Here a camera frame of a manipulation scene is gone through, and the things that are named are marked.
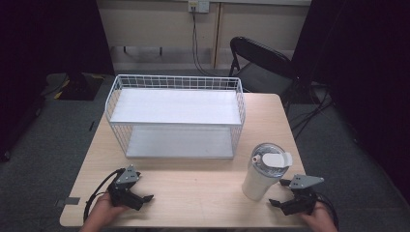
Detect grey floor tape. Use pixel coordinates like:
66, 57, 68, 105
54, 196, 81, 208

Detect black stand base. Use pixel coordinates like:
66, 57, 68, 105
57, 72, 106, 102

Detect black floor cables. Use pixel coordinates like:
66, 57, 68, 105
287, 81, 336, 140

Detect white wall outlet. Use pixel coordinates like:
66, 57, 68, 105
188, 0, 211, 15

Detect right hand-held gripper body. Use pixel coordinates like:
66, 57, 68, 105
288, 174, 325, 217

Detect white wire shelf rack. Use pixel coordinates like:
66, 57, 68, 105
104, 73, 247, 160

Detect person's right hand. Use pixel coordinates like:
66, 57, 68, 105
299, 201, 336, 228

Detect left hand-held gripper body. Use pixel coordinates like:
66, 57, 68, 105
106, 164, 144, 210

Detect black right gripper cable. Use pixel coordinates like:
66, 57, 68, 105
315, 191, 340, 230

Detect person's left hand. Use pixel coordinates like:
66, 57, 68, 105
88, 192, 131, 224

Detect black folding chair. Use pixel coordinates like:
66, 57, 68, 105
228, 36, 311, 108

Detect black curtain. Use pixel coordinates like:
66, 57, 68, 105
290, 0, 410, 205
0, 0, 116, 163

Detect black outlet cable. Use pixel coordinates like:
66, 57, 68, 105
190, 7, 234, 78

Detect white tumbler with clear lid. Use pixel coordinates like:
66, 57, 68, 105
241, 142, 294, 203

